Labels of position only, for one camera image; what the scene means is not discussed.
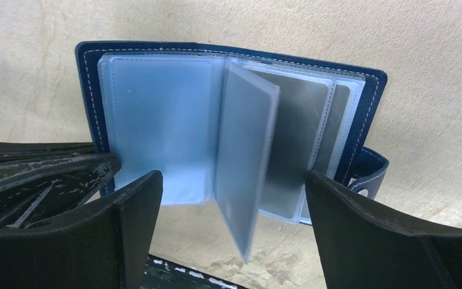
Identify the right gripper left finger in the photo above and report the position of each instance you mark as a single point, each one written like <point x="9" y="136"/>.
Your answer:
<point x="102" y="244"/>

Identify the blue leather card holder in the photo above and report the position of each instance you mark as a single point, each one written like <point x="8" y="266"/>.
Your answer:
<point x="194" y="112"/>

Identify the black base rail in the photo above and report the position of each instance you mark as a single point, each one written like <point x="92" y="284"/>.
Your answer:
<point x="43" y="180"/>

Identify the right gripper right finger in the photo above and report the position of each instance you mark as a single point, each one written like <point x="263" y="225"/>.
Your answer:
<point x="365" y="244"/>

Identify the silver card in holder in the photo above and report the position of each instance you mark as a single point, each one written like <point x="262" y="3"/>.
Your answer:
<point x="304" y="108"/>

